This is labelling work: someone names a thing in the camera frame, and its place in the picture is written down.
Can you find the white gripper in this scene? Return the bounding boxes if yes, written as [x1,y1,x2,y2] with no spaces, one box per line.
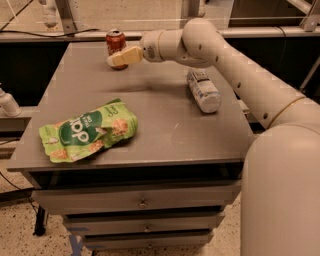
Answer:
[107,30,163,67]

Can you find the red coke can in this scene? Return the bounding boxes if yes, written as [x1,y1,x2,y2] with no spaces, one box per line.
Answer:
[105,29,126,56]

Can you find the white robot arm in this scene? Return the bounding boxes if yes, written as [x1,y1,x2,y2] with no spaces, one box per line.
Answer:
[108,18,320,256]

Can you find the white plastic bottle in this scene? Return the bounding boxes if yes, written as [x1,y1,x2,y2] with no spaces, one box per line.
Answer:
[187,68,221,114]

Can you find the white pipe top left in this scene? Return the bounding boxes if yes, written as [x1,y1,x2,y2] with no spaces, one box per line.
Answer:
[38,0,58,28]

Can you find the white pipe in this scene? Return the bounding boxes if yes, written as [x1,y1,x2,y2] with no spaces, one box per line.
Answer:
[38,0,58,28]
[0,88,22,117]

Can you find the green snack bag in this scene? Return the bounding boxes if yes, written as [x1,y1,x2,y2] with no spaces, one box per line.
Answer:
[39,99,138,163]

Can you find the grey drawer cabinet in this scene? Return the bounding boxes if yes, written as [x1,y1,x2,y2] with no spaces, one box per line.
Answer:
[6,38,258,252]

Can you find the top grey drawer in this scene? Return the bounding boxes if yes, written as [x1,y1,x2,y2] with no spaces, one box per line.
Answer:
[32,180,241,215]

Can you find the grey drawer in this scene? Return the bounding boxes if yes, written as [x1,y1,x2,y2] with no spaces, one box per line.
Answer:
[63,211,225,235]
[83,230,213,250]
[32,180,241,215]

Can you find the middle grey drawer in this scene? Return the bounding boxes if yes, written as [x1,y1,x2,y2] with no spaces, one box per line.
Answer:
[63,211,225,235]

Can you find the bottom grey drawer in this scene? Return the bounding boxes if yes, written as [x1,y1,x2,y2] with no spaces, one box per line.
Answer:
[83,230,213,250]

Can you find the black cable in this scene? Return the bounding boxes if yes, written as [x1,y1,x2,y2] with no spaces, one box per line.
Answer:
[0,27,101,39]

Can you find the grey metal rail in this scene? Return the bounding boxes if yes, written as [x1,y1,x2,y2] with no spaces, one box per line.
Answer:
[0,26,304,43]

